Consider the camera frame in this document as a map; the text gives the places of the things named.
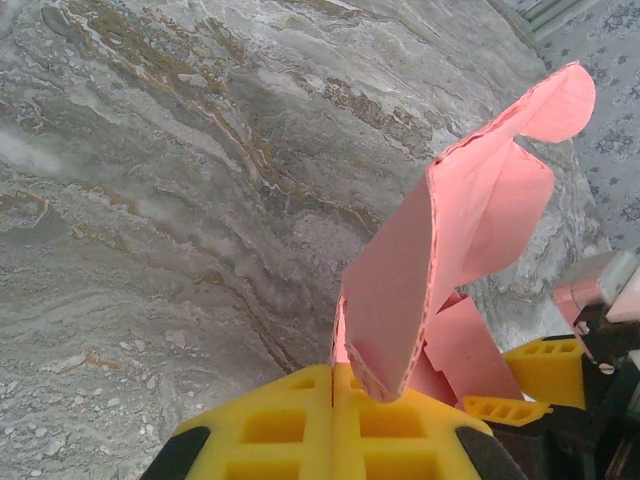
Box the pink paper box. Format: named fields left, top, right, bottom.
left=330, top=59, right=599, bottom=407

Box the aluminium frame post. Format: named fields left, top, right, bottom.
left=519, top=0, right=601, bottom=36

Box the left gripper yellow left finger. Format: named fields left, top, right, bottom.
left=142, top=363, right=334, bottom=480

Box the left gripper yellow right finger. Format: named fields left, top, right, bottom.
left=332, top=363, right=529, bottom=480

